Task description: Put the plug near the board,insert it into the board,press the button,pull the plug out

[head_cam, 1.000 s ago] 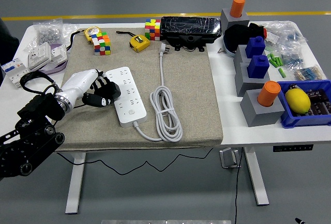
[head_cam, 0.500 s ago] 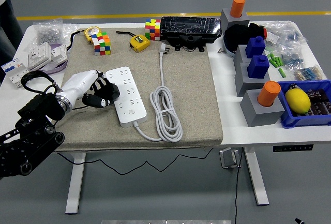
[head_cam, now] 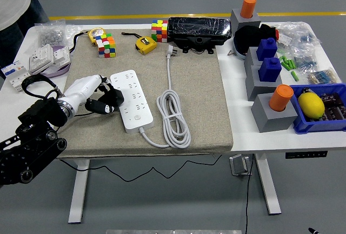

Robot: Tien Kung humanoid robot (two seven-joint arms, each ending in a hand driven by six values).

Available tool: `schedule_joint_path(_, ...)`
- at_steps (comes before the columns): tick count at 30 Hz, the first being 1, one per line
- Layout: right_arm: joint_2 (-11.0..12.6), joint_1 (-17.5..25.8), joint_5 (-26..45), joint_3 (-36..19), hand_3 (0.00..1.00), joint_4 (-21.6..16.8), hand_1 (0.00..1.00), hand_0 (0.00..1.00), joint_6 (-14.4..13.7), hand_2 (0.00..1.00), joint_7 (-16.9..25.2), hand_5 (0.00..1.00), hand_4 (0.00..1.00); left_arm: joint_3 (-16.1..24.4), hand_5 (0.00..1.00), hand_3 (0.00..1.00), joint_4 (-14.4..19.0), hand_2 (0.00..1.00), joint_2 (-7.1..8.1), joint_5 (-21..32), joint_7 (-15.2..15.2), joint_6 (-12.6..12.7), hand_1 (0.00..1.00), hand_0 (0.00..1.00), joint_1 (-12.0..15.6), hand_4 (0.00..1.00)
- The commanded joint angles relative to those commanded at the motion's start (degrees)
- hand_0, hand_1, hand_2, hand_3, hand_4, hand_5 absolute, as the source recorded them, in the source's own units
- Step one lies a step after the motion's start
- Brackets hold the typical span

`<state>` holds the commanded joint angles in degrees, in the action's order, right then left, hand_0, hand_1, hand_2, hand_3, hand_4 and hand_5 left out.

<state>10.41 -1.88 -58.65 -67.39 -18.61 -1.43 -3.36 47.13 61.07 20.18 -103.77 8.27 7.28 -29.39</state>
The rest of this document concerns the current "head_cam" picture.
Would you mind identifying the clear bag of blue resistors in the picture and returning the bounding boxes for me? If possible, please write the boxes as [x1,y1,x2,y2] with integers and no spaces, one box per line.
[293,52,318,73]

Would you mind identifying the silver metal hook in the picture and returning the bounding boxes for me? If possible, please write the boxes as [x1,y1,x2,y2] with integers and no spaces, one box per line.
[229,154,252,177]

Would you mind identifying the dark brown components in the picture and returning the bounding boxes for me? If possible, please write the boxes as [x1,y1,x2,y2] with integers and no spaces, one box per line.
[318,92,346,121]

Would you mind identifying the blue block with knob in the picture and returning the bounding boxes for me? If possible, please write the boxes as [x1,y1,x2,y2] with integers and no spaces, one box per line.
[258,57,282,83]
[256,38,278,62]

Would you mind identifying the clear bag of blue components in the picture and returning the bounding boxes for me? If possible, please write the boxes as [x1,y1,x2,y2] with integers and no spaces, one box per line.
[293,22,323,56]

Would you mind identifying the clear bag of metal nuts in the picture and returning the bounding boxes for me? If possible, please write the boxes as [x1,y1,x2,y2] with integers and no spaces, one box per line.
[25,20,67,56]

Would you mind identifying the white wall socket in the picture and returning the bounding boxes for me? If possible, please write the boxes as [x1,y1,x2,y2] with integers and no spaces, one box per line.
[29,44,55,73]
[51,46,71,66]

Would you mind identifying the black table control panel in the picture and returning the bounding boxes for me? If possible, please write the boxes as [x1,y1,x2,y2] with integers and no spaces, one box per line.
[285,151,328,160]

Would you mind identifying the black plastic bracket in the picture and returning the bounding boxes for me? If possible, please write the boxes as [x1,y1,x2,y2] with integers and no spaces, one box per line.
[172,35,218,56]

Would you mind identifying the orange cylinder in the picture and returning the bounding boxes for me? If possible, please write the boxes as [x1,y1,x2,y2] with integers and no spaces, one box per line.
[269,84,294,112]
[240,0,257,18]

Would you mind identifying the white power cord with plug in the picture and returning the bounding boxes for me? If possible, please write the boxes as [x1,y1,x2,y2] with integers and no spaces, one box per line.
[138,45,192,149]

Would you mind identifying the empty clear plastic bag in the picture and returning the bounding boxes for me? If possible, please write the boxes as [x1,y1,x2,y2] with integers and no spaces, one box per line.
[64,24,83,42]

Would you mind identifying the white table leg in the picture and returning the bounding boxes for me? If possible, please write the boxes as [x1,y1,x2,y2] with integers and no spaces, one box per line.
[67,159,90,224]
[254,153,282,216]

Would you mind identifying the round yellow tape measure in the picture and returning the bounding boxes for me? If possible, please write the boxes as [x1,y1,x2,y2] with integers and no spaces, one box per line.
[69,27,106,55]

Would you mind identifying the hanging black cable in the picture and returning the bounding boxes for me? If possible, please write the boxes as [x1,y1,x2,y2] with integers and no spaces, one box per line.
[244,154,255,234]

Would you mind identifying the black cloth bundle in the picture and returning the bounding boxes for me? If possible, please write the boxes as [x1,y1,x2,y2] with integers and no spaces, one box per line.
[233,23,279,55]

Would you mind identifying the white circuit breaker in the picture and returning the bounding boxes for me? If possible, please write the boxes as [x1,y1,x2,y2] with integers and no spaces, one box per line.
[1,60,33,92]

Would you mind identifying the yellow lemon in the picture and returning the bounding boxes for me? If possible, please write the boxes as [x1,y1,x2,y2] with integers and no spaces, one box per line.
[297,92,325,119]

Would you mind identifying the white power strip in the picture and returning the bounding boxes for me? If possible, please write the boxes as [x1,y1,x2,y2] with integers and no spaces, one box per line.
[110,69,155,134]

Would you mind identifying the thin black adapter cord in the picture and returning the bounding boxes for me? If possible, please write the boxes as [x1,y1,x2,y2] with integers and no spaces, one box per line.
[58,111,224,183]

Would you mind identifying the colourful puzzle cube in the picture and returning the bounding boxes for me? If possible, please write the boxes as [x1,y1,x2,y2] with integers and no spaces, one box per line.
[150,19,169,43]
[94,32,117,59]

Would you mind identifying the grey-brown fabric mat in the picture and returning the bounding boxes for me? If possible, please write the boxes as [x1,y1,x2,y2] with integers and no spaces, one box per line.
[49,28,234,159]

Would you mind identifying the yellow black tape measure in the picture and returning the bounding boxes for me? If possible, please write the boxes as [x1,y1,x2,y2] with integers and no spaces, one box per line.
[121,31,158,56]

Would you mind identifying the black power adapter plug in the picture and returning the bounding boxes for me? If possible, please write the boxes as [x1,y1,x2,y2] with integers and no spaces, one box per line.
[98,86,125,108]

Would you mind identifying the blue plastic bin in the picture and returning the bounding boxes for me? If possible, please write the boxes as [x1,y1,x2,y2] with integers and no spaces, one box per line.
[289,83,346,135]

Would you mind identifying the grey round base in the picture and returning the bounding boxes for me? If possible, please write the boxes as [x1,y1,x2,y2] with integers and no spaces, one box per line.
[234,46,248,61]

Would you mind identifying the clear bag with white label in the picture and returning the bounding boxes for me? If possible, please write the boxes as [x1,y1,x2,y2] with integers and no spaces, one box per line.
[275,23,298,55]

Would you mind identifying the grey hollow block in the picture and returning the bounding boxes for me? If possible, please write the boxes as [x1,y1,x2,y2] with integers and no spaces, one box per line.
[251,92,299,133]
[244,46,264,69]
[230,9,262,31]
[245,65,283,102]

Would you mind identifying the black film-wrapped box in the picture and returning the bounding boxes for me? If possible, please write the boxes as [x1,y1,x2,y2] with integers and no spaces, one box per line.
[167,17,232,47]

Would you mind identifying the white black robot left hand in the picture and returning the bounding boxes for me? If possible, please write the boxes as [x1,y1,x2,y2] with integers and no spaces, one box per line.
[62,74,121,115]

